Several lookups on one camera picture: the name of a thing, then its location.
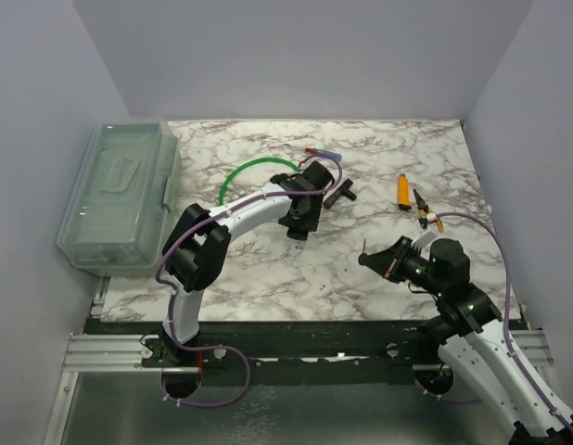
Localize translucent plastic storage box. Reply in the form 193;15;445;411
57;121;182;277

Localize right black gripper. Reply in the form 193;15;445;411
361;235;446;296

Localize yellow utility knife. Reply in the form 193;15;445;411
397;173;412;211

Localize purple cable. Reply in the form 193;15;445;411
155;154;344;409
420;211;573;439

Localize black padlock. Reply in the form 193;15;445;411
286;226;309;241

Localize red blue screwdriver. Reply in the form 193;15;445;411
305;147;342;162

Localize green cable lock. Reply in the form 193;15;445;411
217;157;299;205

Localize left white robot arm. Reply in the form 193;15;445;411
155;160;342;366

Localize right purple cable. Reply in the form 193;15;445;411
420;211;573;439

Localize aluminium rail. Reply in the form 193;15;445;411
63;330;554;374

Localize yellow handled pliers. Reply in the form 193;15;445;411
413;189;444;233

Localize black T-shaped tool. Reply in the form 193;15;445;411
323;179;357;210

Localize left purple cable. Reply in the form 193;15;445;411
155;154;344;409

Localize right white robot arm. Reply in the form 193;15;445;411
358;236;573;444

